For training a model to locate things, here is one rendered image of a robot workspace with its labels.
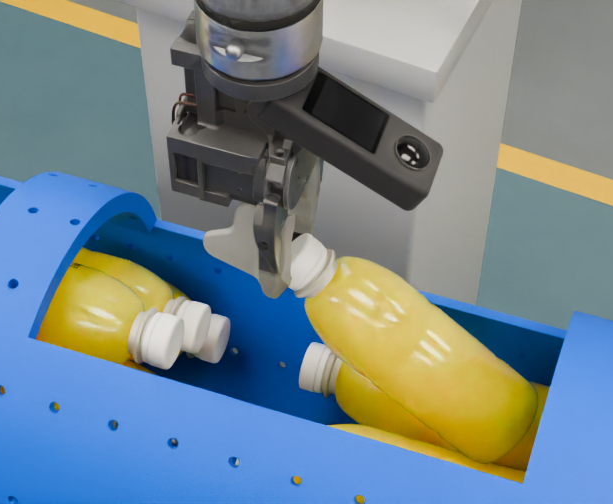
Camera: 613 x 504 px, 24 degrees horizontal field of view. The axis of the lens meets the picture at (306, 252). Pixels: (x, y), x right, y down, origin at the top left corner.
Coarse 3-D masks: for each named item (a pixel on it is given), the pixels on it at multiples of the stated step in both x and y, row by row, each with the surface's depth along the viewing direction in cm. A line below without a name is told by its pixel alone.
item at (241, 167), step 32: (192, 32) 88; (192, 64) 87; (192, 96) 91; (224, 96) 89; (256, 96) 85; (192, 128) 92; (224, 128) 91; (256, 128) 90; (192, 160) 92; (224, 160) 90; (256, 160) 89; (288, 160) 90; (192, 192) 94; (224, 192) 93; (256, 192) 91; (288, 192) 91
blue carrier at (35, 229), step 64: (0, 192) 121; (64, 192) 106; (128, 192) 109; (0, 256) 100; (64, 256) 100; (128, 256) 121; (192, 256) 119; (0, 320) 98; (256, 320) 121; (512, 320) 111; (576, 320) 100; (0, 384) 97; (64, 384) 97; (128, 384) 96; (192, 384) 123; (256, 384) 122; (576, 384) 94; (0, 448) 98; (64, 448) 97; (128, 448) 96; (192, 448) 95; (256, 448) 94; (320, 448) 93; (384, 448) 92; (576, 448) 91
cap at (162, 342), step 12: (156, 324) 103; (168, 324) 103; (180, 324) 104; (144, 336) 103; (156, 336) 103; (168, 336) 102; (180, 336) 105; (144, 348) 103; (156, 348) 103; (168, 348) 103; (180, 348) 106; (144, 360) 104; (156, 360) 103; (168, 360) 104
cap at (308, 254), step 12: (300, 240) 102; (312, 240) 100; (300, 252) 100; (312, 252) 100; (324, 252) 101; (300, 264) 100; (312, 264) 100; (300, 276) 100; (312, 276) 100; (300, 288) 101
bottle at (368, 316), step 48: (336, 288) 100; (384, 288) 100; (336, 336) 101; (384, 336) 100; (432, 336) 101; (384, 384) 102; (432, 384) 102; (480, 384) 102; (528, 384) 106; (480, 432) 103
